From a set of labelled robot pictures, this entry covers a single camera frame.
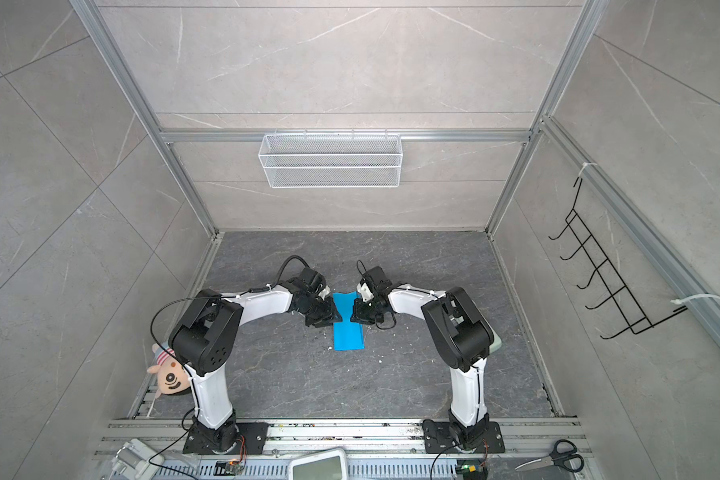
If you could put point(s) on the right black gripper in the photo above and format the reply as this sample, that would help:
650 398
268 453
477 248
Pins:
360 316

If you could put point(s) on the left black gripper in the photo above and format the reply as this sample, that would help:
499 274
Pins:
332 317

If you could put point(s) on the blue square paper sheet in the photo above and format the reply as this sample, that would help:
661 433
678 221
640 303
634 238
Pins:
347 335

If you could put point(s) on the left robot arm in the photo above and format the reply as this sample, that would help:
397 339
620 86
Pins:
203 338

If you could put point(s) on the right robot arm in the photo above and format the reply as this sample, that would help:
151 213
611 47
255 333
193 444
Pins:
462 337

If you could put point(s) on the white display device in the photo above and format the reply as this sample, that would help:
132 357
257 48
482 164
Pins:
324 465

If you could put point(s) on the plush doll toy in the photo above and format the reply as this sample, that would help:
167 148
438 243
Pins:
171 378

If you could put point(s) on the small orange circuit board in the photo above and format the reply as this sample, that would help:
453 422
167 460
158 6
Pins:
229 468

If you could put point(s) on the small green circuit board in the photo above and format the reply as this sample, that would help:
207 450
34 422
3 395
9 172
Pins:
471 471

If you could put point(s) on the white clamp device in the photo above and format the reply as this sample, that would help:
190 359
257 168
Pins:
135 460

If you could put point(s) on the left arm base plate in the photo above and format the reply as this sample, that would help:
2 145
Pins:
229 439

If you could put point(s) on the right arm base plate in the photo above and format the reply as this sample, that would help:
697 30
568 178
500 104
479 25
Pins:
452 437

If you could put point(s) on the white wire mesh basket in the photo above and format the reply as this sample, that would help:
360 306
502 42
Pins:
331 160

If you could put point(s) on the black handled scissors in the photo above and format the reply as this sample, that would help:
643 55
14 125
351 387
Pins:
564 455

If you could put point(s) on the black wire hook rack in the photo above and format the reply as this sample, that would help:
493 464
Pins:
604 270

